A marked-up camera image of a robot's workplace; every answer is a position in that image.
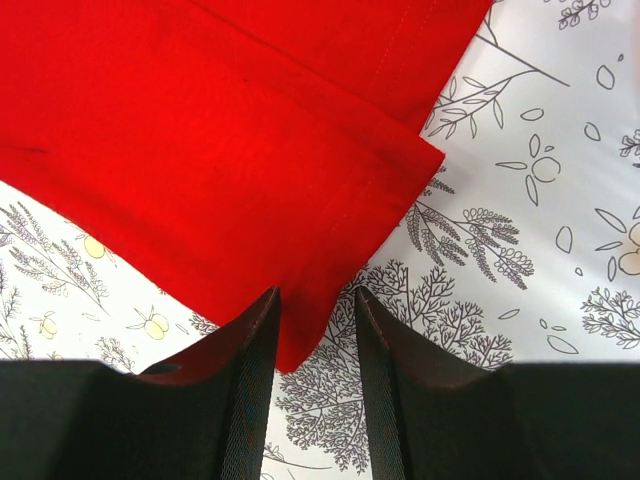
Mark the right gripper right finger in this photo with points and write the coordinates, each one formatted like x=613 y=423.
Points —
x=432 y=415

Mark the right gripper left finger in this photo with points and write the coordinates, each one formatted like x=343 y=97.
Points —
x=200 y=414

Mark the red t-shirt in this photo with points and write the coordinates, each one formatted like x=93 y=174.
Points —
x=223 y=147

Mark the floral table mat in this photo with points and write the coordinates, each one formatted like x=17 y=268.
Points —
x=524 y=247

